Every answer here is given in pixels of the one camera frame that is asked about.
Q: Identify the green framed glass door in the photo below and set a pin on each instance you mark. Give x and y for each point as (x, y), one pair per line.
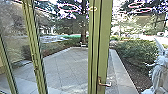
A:
(105, 40)
(31, 50)

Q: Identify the tree trunk outside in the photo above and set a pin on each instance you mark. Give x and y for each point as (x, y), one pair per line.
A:
(83, 23)

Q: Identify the green bush outside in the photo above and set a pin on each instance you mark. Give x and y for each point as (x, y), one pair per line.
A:
(136, 50)

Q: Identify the white garden bench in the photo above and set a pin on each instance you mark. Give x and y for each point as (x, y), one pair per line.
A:
(82, 44)

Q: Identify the white garden statue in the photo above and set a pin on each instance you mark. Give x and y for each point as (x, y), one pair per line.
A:
(159, 75)

